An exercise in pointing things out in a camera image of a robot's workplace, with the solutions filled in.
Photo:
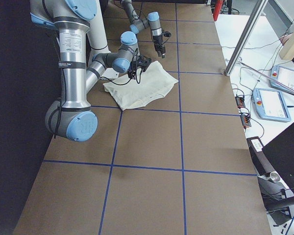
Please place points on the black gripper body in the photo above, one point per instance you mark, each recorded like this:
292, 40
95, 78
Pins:
158, 40
144, 61

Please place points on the white long-sleeve shirt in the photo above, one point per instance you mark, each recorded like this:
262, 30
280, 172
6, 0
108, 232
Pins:
155, 83

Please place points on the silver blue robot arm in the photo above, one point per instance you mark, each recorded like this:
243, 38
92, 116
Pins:
151, 21
83, 58

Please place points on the blue tape line crosswise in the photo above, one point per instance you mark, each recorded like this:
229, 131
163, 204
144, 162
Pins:
169, 111

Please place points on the red fire extinguisher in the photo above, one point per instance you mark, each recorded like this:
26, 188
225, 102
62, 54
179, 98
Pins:
217, 9

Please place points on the near blue tape line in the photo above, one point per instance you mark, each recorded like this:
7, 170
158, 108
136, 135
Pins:
151, 168

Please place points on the lower teach pendant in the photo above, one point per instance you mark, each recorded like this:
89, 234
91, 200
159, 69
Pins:
270, 105

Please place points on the teach pendant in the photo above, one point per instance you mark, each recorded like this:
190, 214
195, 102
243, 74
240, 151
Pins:
283, 75
270, 105

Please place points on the wooden beam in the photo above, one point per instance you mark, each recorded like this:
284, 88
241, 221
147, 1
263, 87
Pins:
287, 52

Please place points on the upper teach pendant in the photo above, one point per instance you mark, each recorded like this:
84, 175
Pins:
283, 75

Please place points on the thin metal rod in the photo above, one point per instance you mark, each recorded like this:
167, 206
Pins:
268, 77

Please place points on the black box white label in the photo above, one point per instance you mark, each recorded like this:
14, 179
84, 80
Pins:
261, 163

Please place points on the black monitor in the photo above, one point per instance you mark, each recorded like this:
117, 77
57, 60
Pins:
280, 154

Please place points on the metal cup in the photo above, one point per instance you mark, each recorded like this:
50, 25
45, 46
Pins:
273, 177

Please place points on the black monitor stand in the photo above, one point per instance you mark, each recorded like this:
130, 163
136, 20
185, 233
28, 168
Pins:
280, 205

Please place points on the aluminium frame post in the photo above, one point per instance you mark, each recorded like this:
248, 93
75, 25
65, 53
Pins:
251, 23

